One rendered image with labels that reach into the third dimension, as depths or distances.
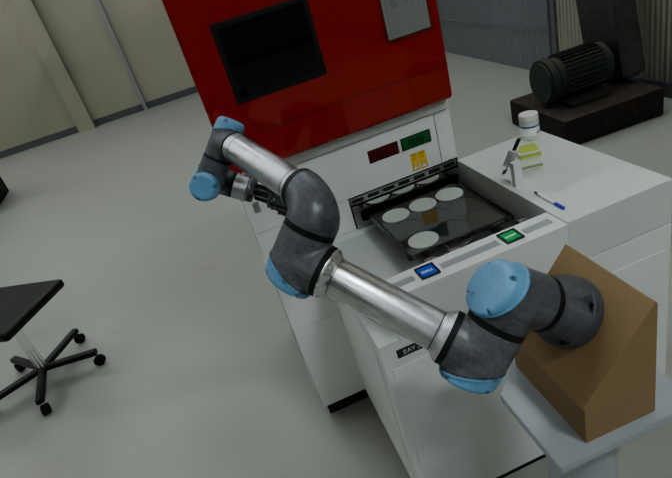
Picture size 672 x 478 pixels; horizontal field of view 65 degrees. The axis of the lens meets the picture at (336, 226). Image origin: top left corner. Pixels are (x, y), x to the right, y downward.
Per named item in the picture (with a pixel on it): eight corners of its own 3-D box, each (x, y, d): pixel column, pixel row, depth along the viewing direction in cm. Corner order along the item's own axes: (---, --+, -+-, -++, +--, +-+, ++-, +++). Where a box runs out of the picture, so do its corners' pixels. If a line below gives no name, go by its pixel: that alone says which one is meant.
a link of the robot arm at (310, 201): (331, 184, 102) (205, 109, 132) (309, 235, 104) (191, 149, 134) (367, 193, 110) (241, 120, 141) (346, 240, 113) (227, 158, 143)
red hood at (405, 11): (213, 127, 237) (157, -13, 210) (377, 70, 249) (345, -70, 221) (232, 179, 171) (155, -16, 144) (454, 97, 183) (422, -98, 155)
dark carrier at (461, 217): (373, 216, 194) (373, 214, 193) (456, 183, 198) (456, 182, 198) (412, 257, 163) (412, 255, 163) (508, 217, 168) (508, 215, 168)
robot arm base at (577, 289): (618, 306, 99) (582, 293, 95) (571, 365, 104) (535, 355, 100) (570, 262, 112) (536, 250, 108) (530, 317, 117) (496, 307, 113)
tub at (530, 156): (515, 164, 183) (513, 146, 180) (537, 159, 182) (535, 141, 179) (521, 173, 177) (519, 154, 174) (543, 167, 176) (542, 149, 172)
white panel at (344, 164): (267, 267, 197) (229, 171, 178) (460, 190, 208) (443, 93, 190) (269, 271, 194) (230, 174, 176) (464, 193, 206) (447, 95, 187)
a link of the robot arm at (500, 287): (572, 288, 97) (518, 270, 92) (537, 349, 100) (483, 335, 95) (531, 262, 108) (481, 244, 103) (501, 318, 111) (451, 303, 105)
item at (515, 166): (504, 182, 174) (499, 146, 168) (514, 178, 175) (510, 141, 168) (515, 188, 169) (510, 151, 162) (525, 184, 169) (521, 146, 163)
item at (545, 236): (385, 321, 152) (374, 283, 145) (549, 251, 160) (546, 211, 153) (398, 340, 144) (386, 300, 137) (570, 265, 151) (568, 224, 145)
